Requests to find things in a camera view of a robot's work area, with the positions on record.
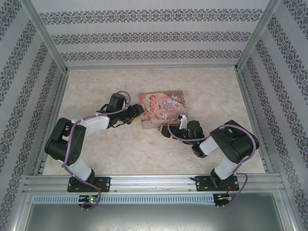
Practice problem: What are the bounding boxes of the grey slotted cable duct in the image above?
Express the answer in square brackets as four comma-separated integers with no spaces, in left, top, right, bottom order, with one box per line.
[32,193,215,205]

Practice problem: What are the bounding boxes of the aluminium frame post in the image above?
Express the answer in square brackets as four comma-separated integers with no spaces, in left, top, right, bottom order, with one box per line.
[235,0,282,71]
[21,0,70,74]

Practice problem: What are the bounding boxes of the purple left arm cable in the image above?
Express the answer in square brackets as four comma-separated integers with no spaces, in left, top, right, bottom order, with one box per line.
[62,90,132,210]

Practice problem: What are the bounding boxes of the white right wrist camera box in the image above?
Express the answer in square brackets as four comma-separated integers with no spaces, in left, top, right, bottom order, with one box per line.
[178,115,189,129]

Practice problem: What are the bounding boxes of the right controller board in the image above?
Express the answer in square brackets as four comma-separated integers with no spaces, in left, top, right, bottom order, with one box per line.
[215,193,232,207]

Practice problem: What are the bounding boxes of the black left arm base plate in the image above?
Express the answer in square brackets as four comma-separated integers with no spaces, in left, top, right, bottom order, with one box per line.
[67,177,112,193]

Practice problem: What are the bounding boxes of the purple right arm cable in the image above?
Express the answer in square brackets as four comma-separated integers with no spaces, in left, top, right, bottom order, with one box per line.
[167,117,258,208]

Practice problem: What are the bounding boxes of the left controller board green light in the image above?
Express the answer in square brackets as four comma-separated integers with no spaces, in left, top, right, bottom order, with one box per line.
[78,194,101,205]

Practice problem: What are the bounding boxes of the aluminium side rail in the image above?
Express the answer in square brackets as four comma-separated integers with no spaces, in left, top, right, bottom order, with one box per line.
[235,68,275,174]
[33,71,70,176]

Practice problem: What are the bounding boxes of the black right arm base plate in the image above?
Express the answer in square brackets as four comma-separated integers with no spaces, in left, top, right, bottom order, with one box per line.
[190,175,240,193]

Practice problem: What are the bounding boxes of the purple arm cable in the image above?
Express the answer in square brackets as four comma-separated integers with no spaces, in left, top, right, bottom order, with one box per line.
[62,90,132,210]
[167,117,258,208]

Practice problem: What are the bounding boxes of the grey metal sheet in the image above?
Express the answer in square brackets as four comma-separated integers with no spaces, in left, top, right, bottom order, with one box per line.
[23,204,295,231]

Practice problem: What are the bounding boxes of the pink illustrated tin box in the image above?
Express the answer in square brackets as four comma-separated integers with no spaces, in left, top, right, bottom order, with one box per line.
[139,90,187,130]

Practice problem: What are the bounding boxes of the aluminium mounting rail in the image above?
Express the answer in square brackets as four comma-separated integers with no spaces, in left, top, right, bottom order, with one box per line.
[22,173,286,193]

